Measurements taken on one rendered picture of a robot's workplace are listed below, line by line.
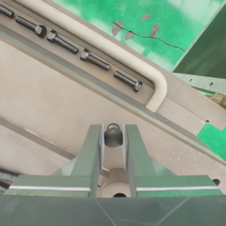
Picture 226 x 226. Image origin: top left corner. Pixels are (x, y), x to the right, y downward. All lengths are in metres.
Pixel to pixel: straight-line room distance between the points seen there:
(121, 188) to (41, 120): 0.12
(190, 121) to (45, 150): 0.27
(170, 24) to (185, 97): 1.35
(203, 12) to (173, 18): 0.27
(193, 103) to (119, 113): 0.20
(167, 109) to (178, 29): 1.38
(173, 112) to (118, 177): 0.19
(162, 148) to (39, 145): 0.14
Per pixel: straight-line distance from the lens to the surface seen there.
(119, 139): 0.15
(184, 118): 0.34
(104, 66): 0.28
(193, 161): 0.22
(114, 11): 1.59
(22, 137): 0.19
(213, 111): 0.37
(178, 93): 0.33
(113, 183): 0.18
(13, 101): 0.20
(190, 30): 1.71
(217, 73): 0.56
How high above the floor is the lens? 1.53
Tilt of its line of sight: 74 degrees down
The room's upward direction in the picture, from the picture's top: 179 degrees counter-clockwise
